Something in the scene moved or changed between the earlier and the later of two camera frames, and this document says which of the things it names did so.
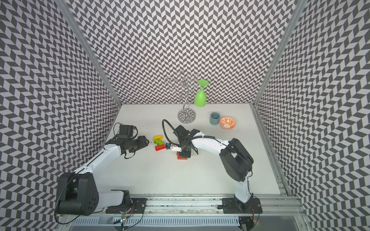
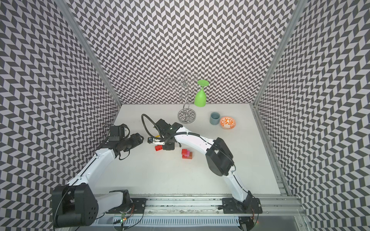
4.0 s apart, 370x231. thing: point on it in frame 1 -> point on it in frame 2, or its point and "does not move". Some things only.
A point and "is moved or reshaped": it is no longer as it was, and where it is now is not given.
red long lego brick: [160, 147] does not move
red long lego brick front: [178, 157] is moved or reshaped
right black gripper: [188, 155] -> [168, 147]
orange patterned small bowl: [227, 122] does not move
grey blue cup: [214, 118] does not move
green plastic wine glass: [200, 99] does not move
